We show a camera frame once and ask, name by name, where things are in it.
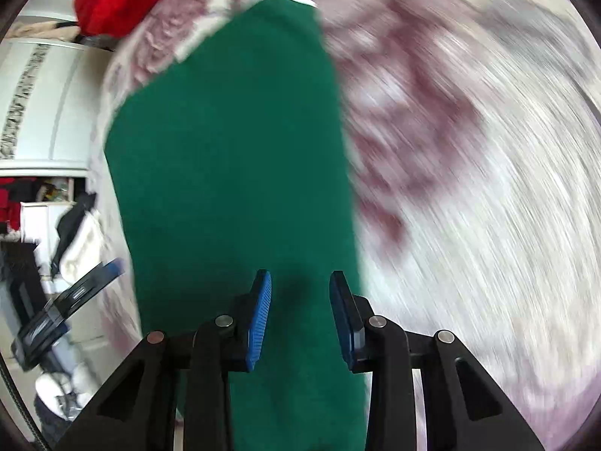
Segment white drawer unit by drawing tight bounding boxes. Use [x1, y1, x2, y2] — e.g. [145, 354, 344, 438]
[19, 201, 72, 245]

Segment green and cream varsity jacket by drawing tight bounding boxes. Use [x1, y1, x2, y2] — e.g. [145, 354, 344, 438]
[103, 0, 369, 451]

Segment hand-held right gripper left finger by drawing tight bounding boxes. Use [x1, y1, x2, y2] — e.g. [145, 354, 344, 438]
[54, 270, 272, 451]

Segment white sliding-door wardrobe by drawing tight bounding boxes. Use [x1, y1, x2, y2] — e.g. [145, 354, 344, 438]
[0, 14, 118, 264]

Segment red hanging clothes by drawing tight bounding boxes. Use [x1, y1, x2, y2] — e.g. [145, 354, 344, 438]
[0, 176, 36, 236]

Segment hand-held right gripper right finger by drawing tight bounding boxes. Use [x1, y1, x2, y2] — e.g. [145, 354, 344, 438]
[329, 270, 545, 451]

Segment black braided cable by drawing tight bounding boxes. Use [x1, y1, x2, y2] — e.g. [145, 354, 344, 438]
[0, 353, 50, 451]

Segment floral plush blanket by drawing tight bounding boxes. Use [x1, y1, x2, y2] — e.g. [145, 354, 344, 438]
[89, 0, 601, 451]

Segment white plush cloth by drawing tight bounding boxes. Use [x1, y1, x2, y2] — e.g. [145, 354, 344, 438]
[51, 209, 112, 283]

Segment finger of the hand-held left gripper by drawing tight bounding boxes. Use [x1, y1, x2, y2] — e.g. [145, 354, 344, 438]
[10, 258, 127, 373]

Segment black cloth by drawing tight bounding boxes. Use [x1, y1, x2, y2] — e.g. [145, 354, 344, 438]
[49, 192, 97, 268]

